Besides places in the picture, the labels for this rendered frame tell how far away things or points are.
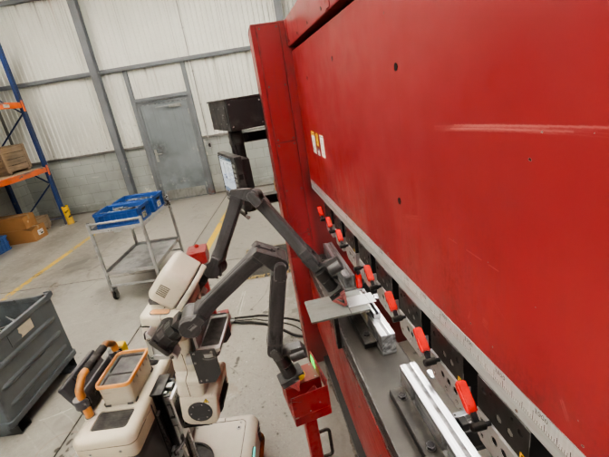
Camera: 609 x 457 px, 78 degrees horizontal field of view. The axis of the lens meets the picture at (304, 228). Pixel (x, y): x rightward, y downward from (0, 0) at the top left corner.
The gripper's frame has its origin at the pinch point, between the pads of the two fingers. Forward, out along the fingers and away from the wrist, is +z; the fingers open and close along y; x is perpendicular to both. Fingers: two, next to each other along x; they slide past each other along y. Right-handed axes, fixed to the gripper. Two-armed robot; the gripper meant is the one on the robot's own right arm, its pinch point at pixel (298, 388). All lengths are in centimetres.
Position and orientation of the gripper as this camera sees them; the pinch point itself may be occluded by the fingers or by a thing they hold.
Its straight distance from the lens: 167.9
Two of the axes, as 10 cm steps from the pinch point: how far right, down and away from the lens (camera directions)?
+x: -3.3, -2.8, 9.0
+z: 3.7, 8.4, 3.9
